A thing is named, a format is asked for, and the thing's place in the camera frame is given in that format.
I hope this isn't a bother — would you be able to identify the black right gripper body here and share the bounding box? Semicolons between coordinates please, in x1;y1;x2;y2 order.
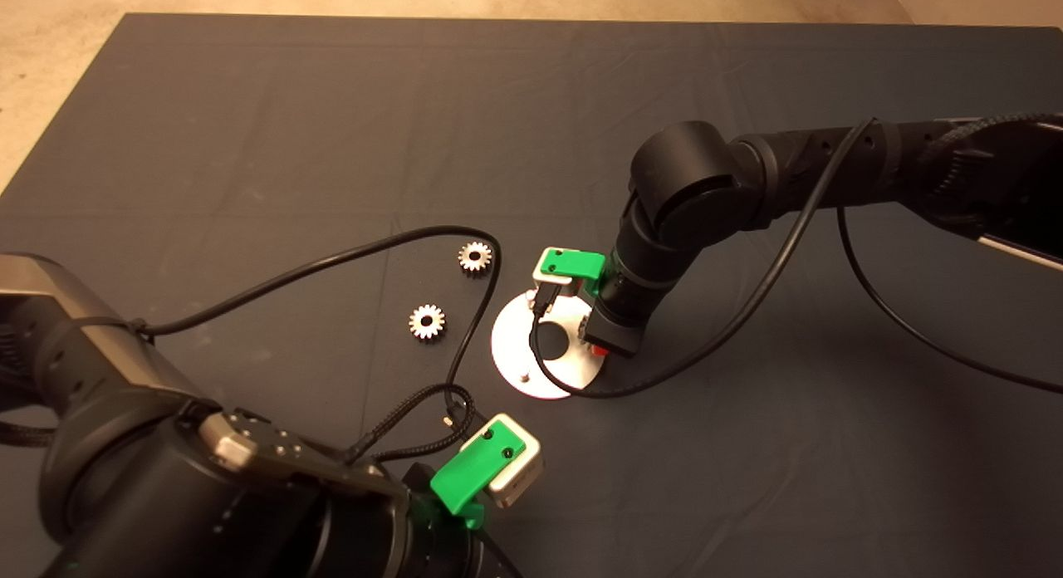
584;300;646;360

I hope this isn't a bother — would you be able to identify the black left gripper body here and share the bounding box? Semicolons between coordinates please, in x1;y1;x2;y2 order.
404;463;522;578

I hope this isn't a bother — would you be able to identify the round metal carrier plate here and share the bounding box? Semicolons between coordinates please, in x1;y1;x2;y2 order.
491;289;603;400

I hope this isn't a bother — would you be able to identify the dark grey table cloth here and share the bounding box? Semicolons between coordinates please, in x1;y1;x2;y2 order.
0;15;1063;578

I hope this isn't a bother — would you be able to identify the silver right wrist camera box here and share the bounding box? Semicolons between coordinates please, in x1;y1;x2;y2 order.
530;247;584;317

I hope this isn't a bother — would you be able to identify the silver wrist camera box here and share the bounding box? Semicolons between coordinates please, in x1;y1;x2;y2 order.
459;413;546;511
530;247;584;317

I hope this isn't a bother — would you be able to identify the green right wrist camera mount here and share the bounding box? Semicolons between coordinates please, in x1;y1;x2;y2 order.
537;250;608;302

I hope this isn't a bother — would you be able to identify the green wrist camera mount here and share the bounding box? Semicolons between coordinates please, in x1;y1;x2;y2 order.
430;432;527;531
537;250;608;302

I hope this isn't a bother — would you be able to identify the green left wrist camera mount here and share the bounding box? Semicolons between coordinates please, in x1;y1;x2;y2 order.
430;432;527;531

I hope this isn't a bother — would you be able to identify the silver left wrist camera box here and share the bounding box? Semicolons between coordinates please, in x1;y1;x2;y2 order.
459;413;546;511

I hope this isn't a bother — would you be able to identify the braided black left gripper cable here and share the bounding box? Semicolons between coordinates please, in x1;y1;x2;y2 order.
343;383;478;465

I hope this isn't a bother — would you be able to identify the smooth black left camera cable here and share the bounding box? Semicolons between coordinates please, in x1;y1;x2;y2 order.
137;224;503;425

